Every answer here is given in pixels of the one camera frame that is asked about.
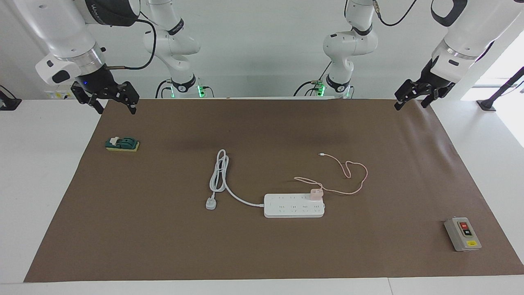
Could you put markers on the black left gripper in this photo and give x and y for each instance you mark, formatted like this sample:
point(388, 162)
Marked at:
point(438, 82)

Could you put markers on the white wall socket box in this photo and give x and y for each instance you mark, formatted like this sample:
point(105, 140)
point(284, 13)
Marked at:
point(51, 95)

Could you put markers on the pink charger adapter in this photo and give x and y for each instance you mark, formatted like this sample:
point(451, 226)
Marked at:
point(316, 194)

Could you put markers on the black table clamp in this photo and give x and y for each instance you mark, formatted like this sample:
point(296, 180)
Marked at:
point(10, 102)

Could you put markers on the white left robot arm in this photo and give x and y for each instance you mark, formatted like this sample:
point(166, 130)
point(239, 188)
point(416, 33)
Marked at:
point(466, 37)

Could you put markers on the white wall plug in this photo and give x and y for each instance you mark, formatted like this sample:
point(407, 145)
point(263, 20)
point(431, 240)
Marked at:
point(211, 204)

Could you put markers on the brown paper table mat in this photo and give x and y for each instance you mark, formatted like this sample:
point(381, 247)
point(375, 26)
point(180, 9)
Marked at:
point(262, 254)

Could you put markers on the grey on-off switch box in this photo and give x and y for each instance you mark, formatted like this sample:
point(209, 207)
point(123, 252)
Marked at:
point(462, 235)

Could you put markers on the green circuit board block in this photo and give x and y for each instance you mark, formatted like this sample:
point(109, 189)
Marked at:
point(123, 144)

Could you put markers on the white power strip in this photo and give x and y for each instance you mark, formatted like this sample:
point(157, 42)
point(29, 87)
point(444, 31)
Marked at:
point(294, 209)

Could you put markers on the black stand with pole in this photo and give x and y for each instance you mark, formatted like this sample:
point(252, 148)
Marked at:
point(487, 104)

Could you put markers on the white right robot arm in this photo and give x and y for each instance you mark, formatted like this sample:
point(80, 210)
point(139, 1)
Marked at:
point(61, 32)

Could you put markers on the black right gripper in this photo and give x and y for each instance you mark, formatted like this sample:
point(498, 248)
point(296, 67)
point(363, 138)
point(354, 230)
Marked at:
point(98, 84)

